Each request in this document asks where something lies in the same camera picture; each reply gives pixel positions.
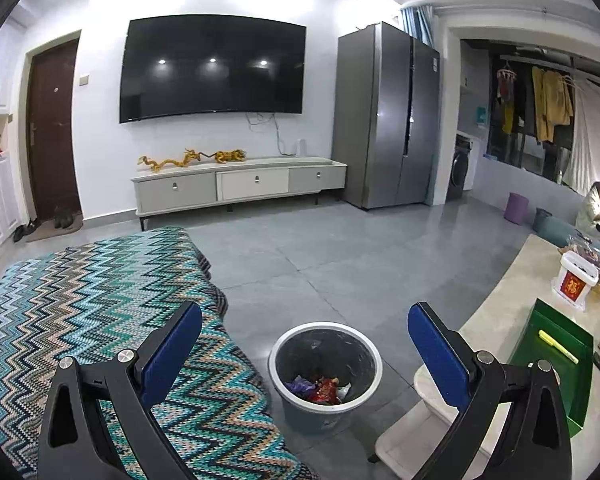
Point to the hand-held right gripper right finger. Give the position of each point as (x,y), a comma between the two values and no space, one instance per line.
(440,360)

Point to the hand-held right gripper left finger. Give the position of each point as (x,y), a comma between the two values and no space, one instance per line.
(172,355)

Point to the white rimmed grey trash bin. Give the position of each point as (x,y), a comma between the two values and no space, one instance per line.
(300,417)

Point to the white crumpled tissue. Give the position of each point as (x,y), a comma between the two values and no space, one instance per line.
(344,389)

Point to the zigzag patterned blanket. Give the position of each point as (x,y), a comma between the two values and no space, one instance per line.
(80,310)

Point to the green tray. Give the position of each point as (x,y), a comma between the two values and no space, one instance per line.
(540,395)

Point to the black bin liner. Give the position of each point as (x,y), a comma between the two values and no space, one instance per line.
(325,347)

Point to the yellow highlighter pen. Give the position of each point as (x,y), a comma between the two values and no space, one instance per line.
(557,346)

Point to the red snack wrapper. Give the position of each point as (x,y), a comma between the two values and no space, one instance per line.
(325,391)

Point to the beige marble coffee table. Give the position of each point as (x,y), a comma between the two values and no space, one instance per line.
(525,275)

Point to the purple plastic wrapper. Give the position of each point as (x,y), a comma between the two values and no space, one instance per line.
(297,389)

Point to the white container with red label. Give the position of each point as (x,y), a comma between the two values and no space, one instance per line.
(575,280)

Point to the white grey television cabinet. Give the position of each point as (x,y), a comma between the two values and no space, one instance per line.
(180,192)

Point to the purple plastic bin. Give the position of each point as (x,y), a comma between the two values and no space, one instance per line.
(516,209)

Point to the brown doormat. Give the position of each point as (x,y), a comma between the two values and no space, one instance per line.
(55,232)

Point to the teal sofa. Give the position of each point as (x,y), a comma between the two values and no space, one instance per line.
(560,237)

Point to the dark shoes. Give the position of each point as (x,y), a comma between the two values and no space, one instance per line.
(62,217)

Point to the golden dragon ornament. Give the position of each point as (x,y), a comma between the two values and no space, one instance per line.
(170,162)

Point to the grey washing machine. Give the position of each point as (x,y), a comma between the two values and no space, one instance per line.
(461,167)

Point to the golden tiger ornament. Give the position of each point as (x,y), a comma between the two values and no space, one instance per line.
(229,156)

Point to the small white device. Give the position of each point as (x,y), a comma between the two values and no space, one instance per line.
(300,148)

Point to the grey double door refrigerator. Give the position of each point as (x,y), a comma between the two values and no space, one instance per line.
(380,120)

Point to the brown entrance door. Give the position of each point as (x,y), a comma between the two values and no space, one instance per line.
(55,130)

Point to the colourful hanging garment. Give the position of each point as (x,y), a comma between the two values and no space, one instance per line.
(506,102)

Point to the white hanging sheet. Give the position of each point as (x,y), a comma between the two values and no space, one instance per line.
(595,140)

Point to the yellow hanging garment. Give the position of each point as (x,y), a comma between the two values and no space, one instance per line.
(552,105)

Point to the blue curtain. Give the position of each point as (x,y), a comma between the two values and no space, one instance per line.
(417,25)

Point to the wall switch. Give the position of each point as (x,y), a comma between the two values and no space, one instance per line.
(83,80)

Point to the large black wall television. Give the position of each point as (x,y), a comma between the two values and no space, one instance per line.
(210,67)

